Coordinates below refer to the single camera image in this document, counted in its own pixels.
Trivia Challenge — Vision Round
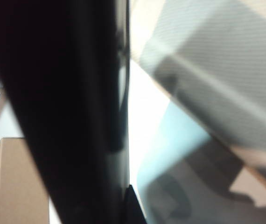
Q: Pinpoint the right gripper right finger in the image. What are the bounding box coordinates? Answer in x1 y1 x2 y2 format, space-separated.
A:
123 183 148 224

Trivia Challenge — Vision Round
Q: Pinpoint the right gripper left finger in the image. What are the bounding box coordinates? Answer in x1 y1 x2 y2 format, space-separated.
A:
53 149 129 224

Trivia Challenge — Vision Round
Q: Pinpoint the black smartphone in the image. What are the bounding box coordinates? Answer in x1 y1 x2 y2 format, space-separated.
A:
0 0 131 224

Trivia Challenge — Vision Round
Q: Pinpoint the long brown cardboard box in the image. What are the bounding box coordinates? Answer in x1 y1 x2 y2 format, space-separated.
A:
0 137 52 224

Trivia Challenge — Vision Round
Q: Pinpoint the grey fabric desk divider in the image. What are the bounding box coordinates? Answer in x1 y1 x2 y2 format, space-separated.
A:
129 0 266 164

